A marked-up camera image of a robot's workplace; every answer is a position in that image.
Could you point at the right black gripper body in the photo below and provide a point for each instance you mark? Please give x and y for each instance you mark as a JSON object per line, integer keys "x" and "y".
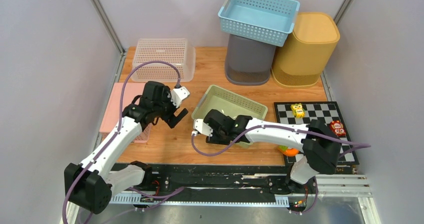
{"x": 219, "y": 137}

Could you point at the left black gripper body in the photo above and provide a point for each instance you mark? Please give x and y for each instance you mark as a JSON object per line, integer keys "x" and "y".
{"x": 164, "y": 109}

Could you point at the pink perforated basket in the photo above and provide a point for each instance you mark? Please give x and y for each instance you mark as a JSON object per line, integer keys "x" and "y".
{"x": 111, "y": 115}

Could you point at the green perforated basket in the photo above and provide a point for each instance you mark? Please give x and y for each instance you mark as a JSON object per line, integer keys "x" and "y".
{"x": 228, "y": 103}

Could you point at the white perforated basket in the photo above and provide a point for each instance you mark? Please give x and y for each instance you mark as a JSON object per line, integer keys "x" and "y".
{"x": 170, "y": 57}

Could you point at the grey slatted waste bin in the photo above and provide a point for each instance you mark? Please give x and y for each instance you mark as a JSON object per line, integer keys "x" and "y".
{"x": 248, "y": 62}

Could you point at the yellow slatted waste bin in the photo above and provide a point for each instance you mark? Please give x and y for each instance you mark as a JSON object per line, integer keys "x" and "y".
{"x": 300, "y": 62}

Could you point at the blue perforated basket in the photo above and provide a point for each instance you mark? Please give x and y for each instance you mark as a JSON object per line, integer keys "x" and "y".
{"x": 266, "y": 21}

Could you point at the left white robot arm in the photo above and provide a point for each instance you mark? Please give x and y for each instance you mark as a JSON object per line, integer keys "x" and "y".
{"x": 91, "y": 184}

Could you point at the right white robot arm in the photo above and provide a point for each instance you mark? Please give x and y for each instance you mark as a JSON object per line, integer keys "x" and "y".
{"x": 319, "y": 145}

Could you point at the green orange toy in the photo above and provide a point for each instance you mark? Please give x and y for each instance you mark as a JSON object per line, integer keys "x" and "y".
{"x": 287, "y": 151}

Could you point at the yellow owl toy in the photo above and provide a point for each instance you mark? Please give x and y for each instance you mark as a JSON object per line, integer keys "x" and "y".
{"x": 298, "y": 110}

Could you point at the black white checkerboard mat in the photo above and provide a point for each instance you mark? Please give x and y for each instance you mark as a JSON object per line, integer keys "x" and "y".
{"x": 325, "y": 111}

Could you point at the red round toy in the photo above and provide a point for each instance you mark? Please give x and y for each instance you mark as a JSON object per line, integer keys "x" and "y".
{"x": 338, "y": 128}

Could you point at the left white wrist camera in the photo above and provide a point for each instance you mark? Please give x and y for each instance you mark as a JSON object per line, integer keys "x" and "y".
{"x": 178, "y": 95}

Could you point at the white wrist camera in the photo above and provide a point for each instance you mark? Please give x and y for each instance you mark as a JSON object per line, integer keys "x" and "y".
{"x": 201, "y": 128}
{"x": 178, "y": 95}

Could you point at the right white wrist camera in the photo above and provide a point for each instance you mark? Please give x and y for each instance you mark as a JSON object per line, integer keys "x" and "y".
{"x": 201, "y": 128}

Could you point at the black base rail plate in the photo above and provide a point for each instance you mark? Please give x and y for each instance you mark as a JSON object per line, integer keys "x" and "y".
{"x": 222, "y": 183}

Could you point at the left corner metal post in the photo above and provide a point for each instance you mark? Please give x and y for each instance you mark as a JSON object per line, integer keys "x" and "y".
{"x": 108, "y": 26}

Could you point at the corner metal post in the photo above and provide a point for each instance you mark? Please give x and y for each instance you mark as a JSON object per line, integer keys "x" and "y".
{"x": 341, "y": 11}
{"x": 108, "y": 26}

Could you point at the aluminium frame rails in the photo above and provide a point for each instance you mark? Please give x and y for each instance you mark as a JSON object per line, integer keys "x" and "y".
{"x": 338, "y": 186}

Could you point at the right corner metal post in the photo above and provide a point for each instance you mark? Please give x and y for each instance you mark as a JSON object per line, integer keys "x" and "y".
{"x": 341, "y": 11}

